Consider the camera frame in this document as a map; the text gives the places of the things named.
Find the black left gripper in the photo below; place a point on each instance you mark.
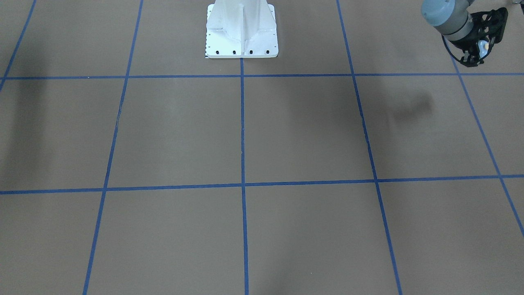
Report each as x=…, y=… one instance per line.
x=470, y=46

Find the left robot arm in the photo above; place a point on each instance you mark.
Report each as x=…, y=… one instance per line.
x=449, y=18

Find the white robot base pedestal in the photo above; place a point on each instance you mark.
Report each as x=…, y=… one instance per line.
x=241, y=29

